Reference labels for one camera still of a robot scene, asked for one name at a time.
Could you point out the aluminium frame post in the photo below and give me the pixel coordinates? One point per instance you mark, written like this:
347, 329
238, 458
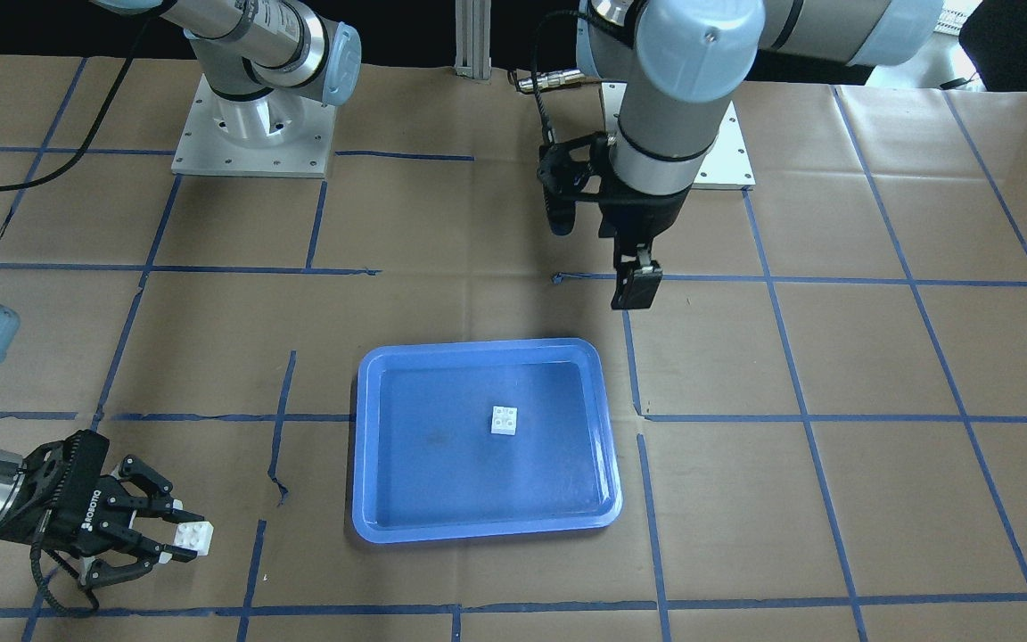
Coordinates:
472, 40

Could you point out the blue plastic tray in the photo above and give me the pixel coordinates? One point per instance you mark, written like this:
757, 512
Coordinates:
426, 468

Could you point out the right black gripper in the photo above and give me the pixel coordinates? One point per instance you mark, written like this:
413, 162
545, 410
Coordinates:
77, 501

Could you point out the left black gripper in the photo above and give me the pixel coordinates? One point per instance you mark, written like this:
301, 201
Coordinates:
646, 217

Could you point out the white block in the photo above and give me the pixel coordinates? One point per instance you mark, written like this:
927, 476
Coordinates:
194, 536
503, 420

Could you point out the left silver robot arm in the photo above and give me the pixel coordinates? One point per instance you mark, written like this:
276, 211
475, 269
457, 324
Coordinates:
681, 63

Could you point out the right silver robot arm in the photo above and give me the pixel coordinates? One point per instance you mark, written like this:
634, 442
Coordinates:
276, 70

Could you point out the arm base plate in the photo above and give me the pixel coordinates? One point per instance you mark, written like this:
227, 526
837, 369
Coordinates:
278, 135
726, 167

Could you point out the brown paper table cover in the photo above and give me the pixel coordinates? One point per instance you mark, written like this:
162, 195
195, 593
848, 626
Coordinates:
820, 424

